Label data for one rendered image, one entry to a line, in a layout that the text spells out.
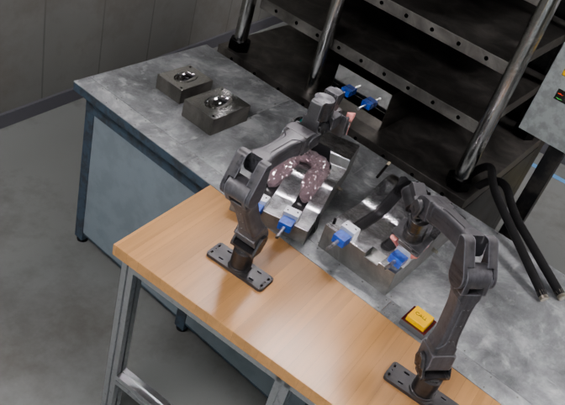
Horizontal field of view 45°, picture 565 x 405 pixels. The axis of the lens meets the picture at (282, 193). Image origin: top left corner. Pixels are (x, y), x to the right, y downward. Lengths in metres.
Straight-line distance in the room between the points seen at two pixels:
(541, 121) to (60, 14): 2.36
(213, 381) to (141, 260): 0.90
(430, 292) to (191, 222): 0.76
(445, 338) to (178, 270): 0.74
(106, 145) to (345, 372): 1.36
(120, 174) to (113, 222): 0.25
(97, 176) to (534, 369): 1.75
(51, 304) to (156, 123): 0.87
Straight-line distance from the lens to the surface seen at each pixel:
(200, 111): 2.47
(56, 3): 3.68
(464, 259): 1.60
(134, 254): 1.96
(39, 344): 2.76
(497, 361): 2.07
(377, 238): 2.11
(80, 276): 2.99
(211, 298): 1.88
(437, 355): 1.75
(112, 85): 2.66
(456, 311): 1.67
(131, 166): 2.62
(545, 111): 2.60
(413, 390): 1.85
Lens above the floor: 2.15
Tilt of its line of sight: 36 degrees down
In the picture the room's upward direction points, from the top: 18 degrees clockwise
